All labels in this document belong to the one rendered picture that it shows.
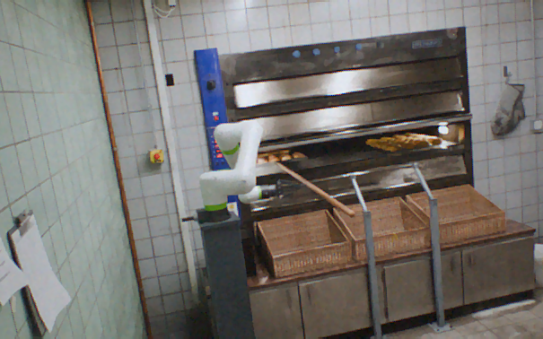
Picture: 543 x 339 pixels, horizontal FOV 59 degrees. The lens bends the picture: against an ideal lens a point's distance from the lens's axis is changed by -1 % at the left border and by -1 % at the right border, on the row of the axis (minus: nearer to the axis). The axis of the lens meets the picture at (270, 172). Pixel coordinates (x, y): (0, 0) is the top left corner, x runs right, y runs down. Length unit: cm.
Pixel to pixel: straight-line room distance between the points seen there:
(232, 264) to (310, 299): 94
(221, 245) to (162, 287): 135
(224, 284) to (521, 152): 288
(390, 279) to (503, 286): 91
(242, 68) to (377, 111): 108
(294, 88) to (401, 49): 89
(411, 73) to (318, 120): 82
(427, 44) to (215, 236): 235
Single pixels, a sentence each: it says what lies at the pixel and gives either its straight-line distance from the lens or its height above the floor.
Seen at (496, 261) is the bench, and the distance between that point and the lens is 395.
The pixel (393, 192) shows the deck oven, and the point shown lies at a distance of 400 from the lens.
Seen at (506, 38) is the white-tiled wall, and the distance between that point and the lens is 442.
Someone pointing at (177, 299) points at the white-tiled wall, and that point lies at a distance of 386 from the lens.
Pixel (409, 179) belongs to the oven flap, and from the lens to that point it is 402.
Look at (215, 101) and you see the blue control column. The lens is 352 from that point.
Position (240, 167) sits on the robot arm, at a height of 146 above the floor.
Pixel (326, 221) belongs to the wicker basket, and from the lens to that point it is 379.
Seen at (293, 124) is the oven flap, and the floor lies 154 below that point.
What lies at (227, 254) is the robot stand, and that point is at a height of 103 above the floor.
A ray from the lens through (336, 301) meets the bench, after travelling 347.
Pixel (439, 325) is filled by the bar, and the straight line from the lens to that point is 382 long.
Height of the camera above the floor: 187
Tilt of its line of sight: 11 degrees down
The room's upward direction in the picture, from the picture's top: 7 degrees counter-clockwise
